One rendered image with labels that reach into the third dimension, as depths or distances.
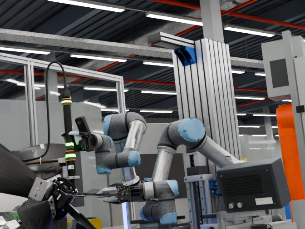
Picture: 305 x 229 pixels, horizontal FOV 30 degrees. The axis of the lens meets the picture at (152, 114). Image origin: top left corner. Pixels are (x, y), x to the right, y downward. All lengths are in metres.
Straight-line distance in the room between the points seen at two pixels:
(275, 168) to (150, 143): 4.50
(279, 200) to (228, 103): 1.12
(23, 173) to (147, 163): 4.33
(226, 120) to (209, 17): 6.59
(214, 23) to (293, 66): 5.88
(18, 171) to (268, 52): 4.39
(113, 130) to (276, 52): 3.58
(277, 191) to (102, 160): 0.89
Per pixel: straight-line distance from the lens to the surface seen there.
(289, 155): 6.41
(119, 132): 3.11
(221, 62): 3.39
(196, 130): 2.64
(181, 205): 6.99
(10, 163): 2.46
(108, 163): 2.78
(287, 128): 6.41
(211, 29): 9.74
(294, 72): 3.98
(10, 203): 2.71
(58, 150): 2.72
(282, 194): 2.40
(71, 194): 2.45
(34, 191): 2.48
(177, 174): 6.98
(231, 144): 3.32
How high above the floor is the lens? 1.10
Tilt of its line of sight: 9 degrees up
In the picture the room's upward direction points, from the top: 6 degrees counter-clockwise
